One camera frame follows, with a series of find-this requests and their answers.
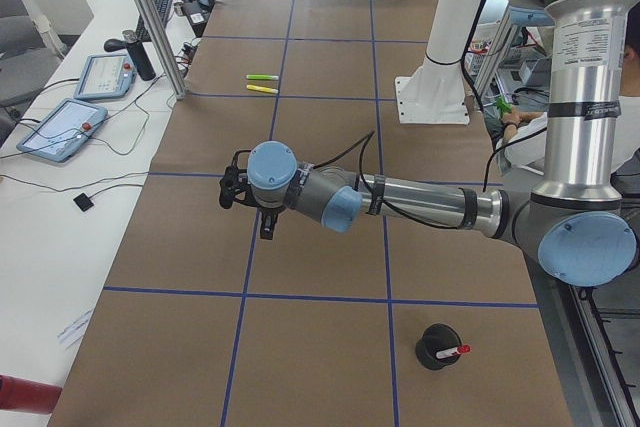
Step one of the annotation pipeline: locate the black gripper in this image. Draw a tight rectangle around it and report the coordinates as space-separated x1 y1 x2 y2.
219 149 280 240

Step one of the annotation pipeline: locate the red white marker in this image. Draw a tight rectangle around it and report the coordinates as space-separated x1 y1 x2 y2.
435 344 471 360

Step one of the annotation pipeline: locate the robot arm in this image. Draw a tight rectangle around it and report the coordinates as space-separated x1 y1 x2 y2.
219 0 639 287

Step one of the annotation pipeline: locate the yellow highlighter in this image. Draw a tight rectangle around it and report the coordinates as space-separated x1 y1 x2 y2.
246 84 279 95

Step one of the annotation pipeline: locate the green highlighter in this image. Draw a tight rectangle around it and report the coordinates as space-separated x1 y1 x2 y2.
245 74 279 82

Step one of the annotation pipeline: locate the black water bottle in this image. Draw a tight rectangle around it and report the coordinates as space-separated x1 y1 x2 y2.
122 30 156 81

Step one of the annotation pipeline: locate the teach pendant far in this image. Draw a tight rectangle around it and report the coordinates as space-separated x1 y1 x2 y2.
74 53 136 101

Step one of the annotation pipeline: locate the teach pendant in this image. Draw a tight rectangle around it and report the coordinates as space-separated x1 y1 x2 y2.
74 53 136 101
16 98 108 163

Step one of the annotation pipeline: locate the teach pendant near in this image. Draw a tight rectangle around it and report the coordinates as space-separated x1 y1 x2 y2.
16 98 108 163

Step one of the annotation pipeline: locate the black keyboard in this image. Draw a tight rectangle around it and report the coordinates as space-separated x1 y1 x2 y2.
133 0 175 44

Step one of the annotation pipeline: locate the near black mesh cup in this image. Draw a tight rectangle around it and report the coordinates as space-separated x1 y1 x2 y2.
415 323 462 370

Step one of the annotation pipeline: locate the person in white shirt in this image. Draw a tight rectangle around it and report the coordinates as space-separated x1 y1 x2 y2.
487 11 639 171

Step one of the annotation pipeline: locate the red fire extinguisher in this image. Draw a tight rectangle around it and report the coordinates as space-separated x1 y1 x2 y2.
0 375 62 414

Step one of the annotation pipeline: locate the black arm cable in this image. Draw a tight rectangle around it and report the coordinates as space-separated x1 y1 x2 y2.
314 129 551 228

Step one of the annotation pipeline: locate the aluminium frame post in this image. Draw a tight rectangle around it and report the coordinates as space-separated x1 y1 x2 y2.
134 0 186 100

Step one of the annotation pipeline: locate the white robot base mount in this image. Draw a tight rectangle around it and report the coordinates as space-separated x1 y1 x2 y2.
395 0 483 125

